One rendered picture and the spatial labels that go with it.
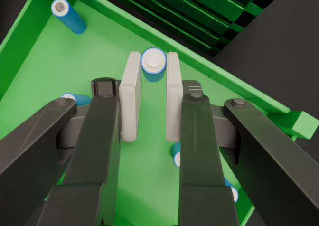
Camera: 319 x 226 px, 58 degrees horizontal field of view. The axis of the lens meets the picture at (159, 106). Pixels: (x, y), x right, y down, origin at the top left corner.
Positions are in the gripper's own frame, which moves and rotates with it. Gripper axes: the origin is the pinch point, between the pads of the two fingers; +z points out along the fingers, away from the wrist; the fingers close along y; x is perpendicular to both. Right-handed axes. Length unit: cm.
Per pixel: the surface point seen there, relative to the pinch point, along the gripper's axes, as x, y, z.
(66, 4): 3.6, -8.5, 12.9
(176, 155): -9.3, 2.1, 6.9
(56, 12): 2.9, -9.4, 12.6
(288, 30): -5, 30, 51
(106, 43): -1.1, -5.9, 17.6
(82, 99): -5.4, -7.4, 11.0
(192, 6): 1.7, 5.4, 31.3
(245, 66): -13, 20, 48
